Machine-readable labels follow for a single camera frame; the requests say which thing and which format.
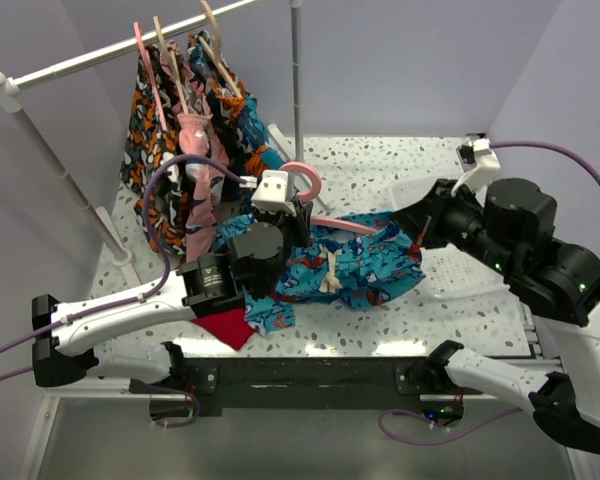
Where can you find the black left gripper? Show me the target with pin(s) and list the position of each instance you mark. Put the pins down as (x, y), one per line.
(301, 222)

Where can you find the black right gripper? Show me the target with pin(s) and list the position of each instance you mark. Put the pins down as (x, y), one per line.
(435, 207)

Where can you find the blue shark print shorts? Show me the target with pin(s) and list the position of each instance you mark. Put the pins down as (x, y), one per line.
(359, 270)

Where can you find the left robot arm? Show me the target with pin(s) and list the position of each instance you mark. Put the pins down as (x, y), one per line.
(229, 293)

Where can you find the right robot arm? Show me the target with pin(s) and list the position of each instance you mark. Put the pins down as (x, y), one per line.
(511, 232)

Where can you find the navy orange pirate print shorts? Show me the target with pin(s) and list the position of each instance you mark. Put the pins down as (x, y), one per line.
(234, 118)

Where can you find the pink shark print shorts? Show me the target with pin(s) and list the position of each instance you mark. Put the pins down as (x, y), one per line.
(196, 136)

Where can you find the black orange camo shorts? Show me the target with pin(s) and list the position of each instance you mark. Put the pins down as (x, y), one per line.
(147, 147)

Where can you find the wooden hanger right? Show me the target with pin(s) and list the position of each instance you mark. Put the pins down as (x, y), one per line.
(213, 49)

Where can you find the wooden hanger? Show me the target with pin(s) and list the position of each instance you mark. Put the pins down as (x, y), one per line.
(213, 49)
(171, 60)

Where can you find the wooden hanger middle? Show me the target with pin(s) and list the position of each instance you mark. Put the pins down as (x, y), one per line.
(171, 60)

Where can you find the white plastic basket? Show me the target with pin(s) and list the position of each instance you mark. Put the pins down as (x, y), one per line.
(450, 274)

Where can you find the red folded cloth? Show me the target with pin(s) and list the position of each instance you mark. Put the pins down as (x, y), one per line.
(230, 327)

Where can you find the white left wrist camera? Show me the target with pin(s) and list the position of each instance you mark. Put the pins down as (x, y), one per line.
(274, 193)

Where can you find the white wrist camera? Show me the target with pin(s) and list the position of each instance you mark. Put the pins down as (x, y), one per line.
(483, 165)
(274, 193)

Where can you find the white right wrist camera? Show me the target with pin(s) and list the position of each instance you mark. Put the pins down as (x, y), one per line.
(483, 165)

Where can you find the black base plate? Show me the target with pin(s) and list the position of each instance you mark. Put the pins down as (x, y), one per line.
(287, 383)

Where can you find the pink hanger on rail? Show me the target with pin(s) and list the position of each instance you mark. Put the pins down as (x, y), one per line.
(146, 60)

